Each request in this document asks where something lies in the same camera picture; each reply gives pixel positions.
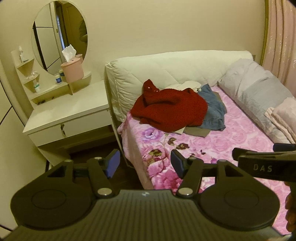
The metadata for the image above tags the small white bottle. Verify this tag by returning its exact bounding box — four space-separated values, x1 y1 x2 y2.
18 46 28 62

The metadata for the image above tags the white padded headboard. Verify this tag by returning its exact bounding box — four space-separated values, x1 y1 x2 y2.
105 50 253 122

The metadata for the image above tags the white tissue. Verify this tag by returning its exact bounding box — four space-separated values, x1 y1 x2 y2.
62 44 77 62

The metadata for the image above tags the khaki garment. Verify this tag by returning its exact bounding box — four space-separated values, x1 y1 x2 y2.
176 91 220 138

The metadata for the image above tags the crumpled white garment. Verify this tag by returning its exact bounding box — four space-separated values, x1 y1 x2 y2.
165 81 201 92

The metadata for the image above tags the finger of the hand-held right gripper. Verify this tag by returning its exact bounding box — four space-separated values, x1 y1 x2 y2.
273 143 296 151
232 148 296 163

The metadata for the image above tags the oval mirror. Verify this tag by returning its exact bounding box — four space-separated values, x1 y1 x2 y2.
31 0 88 76

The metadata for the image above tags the blue denim garment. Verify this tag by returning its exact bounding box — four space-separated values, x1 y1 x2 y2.
198 84 226 131

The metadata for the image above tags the grey duvet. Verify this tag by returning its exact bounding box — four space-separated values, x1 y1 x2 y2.
218 58 296 143

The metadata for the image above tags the pink round tissue holder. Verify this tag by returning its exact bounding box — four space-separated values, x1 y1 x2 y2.
60 57 84 83

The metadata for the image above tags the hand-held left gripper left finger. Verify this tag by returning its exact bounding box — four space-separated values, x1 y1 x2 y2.
47 149 121 199

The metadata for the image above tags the pink floral blanket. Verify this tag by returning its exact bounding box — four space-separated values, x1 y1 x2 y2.
117 86 293 234

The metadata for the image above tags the red knitted sweater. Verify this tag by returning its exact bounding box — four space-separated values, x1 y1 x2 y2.
131 79 208 133

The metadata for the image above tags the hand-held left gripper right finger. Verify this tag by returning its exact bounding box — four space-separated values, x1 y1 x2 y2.
171 149 241 198

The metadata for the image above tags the person's right hand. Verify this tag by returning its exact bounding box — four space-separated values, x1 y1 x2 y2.
285 192 296 232

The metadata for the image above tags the cream vanity shelf unit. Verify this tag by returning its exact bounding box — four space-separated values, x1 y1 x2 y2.
11 50 92 105

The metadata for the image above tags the white dressing table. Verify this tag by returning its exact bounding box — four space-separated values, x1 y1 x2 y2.
22 80 110 167

